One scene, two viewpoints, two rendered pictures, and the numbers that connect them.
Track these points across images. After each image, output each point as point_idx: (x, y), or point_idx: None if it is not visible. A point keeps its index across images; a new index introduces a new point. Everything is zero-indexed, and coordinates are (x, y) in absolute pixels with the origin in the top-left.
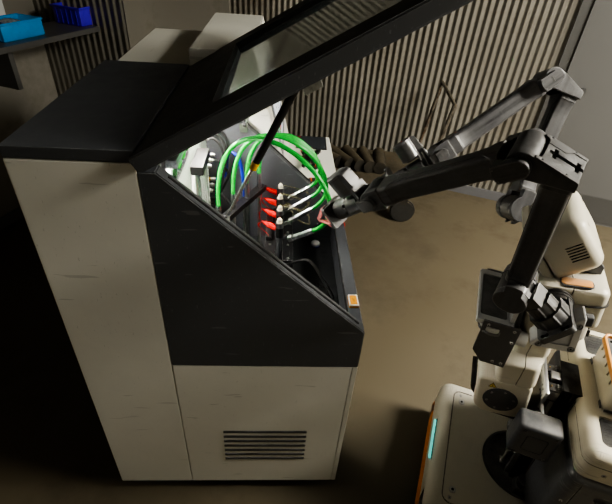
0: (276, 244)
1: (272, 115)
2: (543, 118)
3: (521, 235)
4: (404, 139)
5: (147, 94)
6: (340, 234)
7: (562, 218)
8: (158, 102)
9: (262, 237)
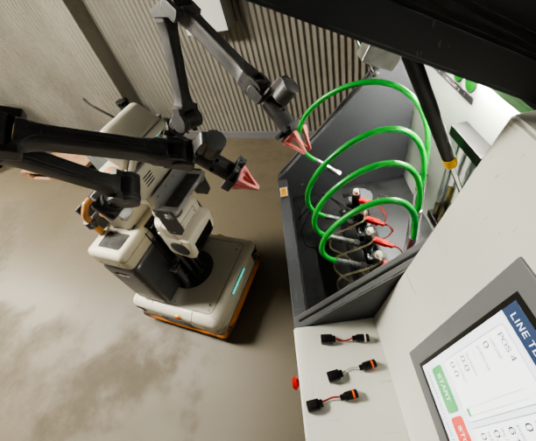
0: None
1: (447, 290)
2: (38, 158)
3: (184, 71)
4: (210, 142)
5: None
6: (295, 273)
7: (137, 109)
8: (511, 14)
9: None
